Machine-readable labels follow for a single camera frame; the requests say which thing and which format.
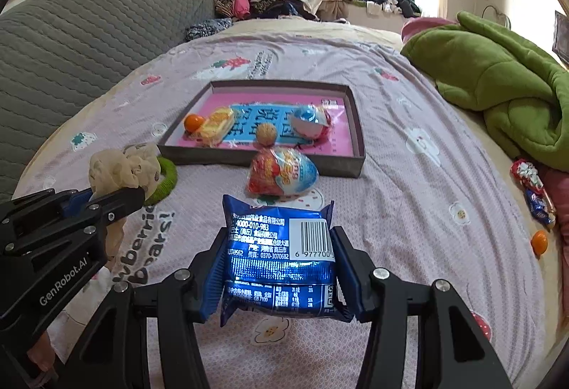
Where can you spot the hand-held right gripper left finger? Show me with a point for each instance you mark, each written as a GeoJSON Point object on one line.
{"type": "Point", "coordinates": [211, 282]}

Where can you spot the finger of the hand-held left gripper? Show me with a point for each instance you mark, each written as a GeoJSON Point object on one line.
{"type": "Point", "coordinates": [75, 202]}
{"type": "Point", "coordinates": [129, 198]}

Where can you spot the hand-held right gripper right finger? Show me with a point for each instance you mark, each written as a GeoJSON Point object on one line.
{"type": "Point", "coordinates": [351, 282]}

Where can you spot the beige scrunchie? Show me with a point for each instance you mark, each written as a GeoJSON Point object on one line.
{"type": "Point", "coordinates": [115, 169]}

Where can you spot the blue foil snack packet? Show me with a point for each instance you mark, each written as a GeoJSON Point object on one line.
{"type": "Point", "coordinates": [275, 255]}

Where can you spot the yellow snack cake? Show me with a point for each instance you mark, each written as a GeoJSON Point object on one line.
{"type": "Point", "coordinates": [215, 124]}

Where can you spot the blue egg toy packet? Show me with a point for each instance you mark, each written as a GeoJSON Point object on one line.
{"type": "Point", "coordinates": [284, 173]}
{"type": "Point", "coordinates": [309, 120]}

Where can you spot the shallow brown cardboard box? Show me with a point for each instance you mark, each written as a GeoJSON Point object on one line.
{"type": "Point", "coordinates": [266, 158]}

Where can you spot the green scrunchie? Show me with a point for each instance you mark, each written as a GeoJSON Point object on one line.
{"type": "Point", "coordinates": [169, 184]}

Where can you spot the small orange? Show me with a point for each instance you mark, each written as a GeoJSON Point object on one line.
{"type": "Point", "coordinates": [540, 242]}
{"type": "Point", "coordinates": [194, 123]}

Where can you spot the pink strawberry printed bedsheet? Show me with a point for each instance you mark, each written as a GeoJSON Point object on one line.
{"type": "Point", "coordinates": [400, 193]}

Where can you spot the pink children's book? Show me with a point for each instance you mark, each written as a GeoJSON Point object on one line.
{"type": "Point", "coordinates": [209, 102]}

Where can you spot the walnut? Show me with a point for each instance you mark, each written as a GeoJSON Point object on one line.
{"type": "Point", "coordinates": [267, 134]}

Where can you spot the grey quilted headboard cushion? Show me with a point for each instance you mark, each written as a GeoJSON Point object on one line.
{"type": "Point", "coordinates": [89, 38]}

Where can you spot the navy patterned cloth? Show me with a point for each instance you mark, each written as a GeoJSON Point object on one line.
{"type": "Point", "coordinates": [206, 29]}

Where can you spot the red white snack packet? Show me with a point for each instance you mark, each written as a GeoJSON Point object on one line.
{"type": "Point", "coordinates": [527, 175]}

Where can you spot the green fleece blanket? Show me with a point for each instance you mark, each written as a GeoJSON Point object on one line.
{"type": "Point", "coordinates": [489, 73]}

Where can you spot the pink pillow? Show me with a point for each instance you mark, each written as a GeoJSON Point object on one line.
{"type": "Point", "coordinates": [422, 25]}

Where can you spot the dark framed picture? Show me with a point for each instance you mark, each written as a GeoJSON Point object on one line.
{"type": "Point", "coordinates": [561, 42]}

